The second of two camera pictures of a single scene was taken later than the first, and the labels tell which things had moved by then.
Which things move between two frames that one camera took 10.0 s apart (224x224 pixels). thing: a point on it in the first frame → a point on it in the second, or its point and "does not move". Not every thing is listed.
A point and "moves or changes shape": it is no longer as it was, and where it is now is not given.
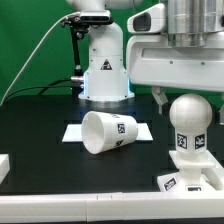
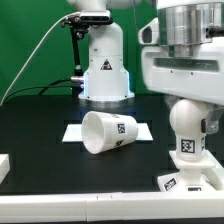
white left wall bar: x=4 y=166 does not move
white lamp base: x=198 y=173 does not move
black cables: x=43 y=87 does not move
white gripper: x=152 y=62 → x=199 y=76
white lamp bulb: x=190 y=115 moves or changes shape
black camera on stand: x=79 y=24 does not move
